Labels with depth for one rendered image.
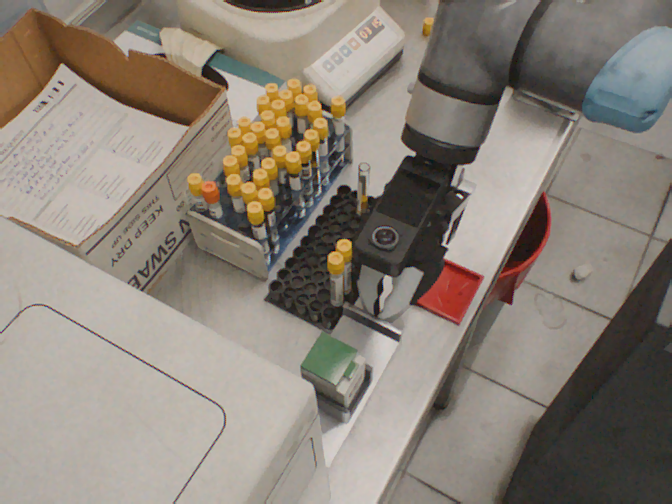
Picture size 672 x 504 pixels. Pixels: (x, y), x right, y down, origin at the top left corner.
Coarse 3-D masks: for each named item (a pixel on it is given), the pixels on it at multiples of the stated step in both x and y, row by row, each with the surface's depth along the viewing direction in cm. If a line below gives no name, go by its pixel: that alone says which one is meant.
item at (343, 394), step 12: (360, 360) 60; (300, 372) 61; (360, 372) 61; (312, 384) 61; (324, 384) 59; (348, 384) 59; (360, 384) 64; (336, 396) 60; (348, 396) 61; (348, 408) 63
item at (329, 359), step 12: (324, 336) 61; (312, 348) 60; (324, 348) 60; (336, 348) 60; (348, 348) 60; (312, 360) 59; (324, 360) 59; (336, 360) 59; (348, 360) 59; (312, 372) 59; (324, 372) 59; (336, 372) 59; (348, 372) 59; (336, 384) 58
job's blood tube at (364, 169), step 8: (360, 168) 72; (368, 168) 72; (360, 176) 72; (368, 176) 72; (360, 184) 73; (368, 184) 74; (360, 192) 74; (368, 192) 75; (360, 200) 76; (360, 208) 77
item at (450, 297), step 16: (448, 272) 76; (464, 272) 76; (432, 288) 75; (448, 288) 75; (464, 288) 75; (416, 304) 74; (432, 304) 74; (448, 304) 74; (464, 304) 74; (448, 320) 73
